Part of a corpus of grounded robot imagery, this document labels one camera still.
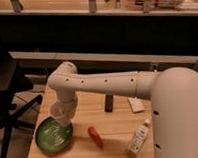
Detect black office chair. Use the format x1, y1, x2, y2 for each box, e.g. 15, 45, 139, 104
0, 57, 43, 158

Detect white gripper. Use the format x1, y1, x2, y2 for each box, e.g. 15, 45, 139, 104
58, 100, 77, 124

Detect red oblong object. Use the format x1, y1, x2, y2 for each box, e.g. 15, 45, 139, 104
87, 126, 103, 148

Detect dark rectangular block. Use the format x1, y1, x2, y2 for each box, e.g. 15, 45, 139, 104
105, 95, 114, 112

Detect white tube bottle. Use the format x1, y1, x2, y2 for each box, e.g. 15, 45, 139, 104
126, 119, 151, 158

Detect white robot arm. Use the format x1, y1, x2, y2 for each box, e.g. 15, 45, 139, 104
47, 61, 198, 158

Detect white paper card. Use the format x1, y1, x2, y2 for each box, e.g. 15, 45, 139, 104
129, 98, 145, 113

